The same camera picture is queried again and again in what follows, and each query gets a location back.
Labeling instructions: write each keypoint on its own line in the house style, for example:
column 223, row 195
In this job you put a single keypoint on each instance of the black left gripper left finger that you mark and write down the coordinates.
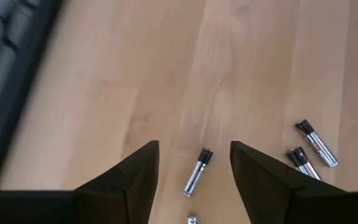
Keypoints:
column 126, row 193

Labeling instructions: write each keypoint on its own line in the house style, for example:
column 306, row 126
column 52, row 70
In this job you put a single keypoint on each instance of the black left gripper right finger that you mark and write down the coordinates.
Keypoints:
column 269, row 193

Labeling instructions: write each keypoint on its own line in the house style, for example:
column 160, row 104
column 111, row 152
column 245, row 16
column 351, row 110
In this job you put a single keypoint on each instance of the black metal table frame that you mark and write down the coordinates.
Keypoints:
column 14, row 93

